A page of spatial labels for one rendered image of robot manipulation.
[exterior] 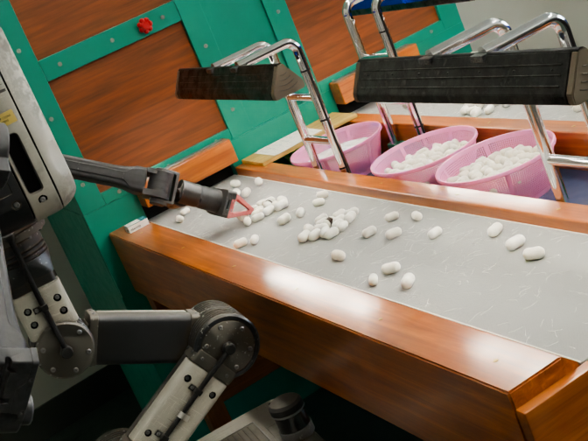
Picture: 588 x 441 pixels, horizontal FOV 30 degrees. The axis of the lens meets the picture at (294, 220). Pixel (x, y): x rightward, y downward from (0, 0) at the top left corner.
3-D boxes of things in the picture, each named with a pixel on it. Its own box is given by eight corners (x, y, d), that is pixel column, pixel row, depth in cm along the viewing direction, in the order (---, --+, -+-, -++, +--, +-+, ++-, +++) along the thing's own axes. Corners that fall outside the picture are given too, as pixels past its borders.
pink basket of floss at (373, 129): (380, 178, 285) (367, 146, 282) (290, 203, 296) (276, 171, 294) (402, 143, 308) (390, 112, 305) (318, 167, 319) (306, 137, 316)
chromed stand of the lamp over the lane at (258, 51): (304, 234, 267) (234, 64, 254) (270, 225, 285) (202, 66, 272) (367, 199, 274) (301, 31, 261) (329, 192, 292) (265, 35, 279)
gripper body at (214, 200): (220, 189, 275) (192, 181, 271) (235, 192, 266) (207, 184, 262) (213, 213, 275) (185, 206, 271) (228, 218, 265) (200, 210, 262)
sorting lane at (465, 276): (585, 375, 149) (580, 362, 148) (151, 227, 310) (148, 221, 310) (735, 271, 159) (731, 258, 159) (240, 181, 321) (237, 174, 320)
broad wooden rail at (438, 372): (550, 507, 149) (507, 393, 143) (135, 291, 310) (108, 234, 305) (614, 460, 153) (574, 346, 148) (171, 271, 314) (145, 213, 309)
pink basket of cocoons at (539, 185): (499, 229, 221) (484, 187, 219) (426, 216, 245) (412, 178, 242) (594, 171, 231) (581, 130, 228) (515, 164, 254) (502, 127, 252)
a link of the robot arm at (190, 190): (177, 199, 261) (181, 177, 262) (166, 203, 267) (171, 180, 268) (203, 206, 264) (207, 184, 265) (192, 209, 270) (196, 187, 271)
